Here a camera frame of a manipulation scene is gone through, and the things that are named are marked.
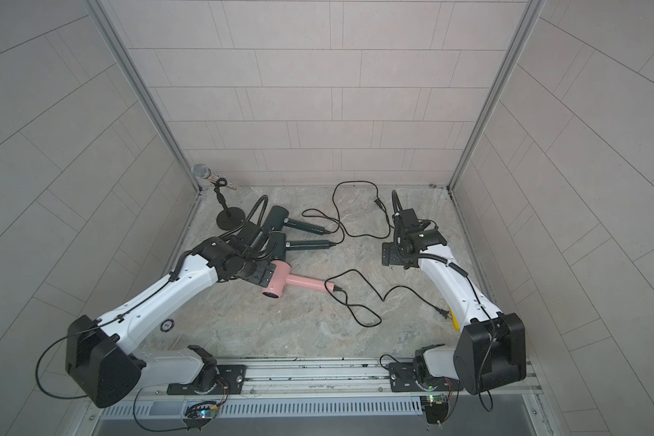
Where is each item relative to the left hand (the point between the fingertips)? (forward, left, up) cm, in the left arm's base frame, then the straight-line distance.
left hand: (262, 267), depth 81 cm
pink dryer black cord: (-7, -27, -11) cm, 30 cm away
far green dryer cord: (+36, -39, -9) cm, 54 cm away
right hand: (+5, -42, 0) cm, 42 cm away
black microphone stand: (+26, +20, -10) cm, 34 cm away
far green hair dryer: (+27, +1, -9) cm, 28 cm away
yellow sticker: (-12, -58, -10) cm, 60 cm away
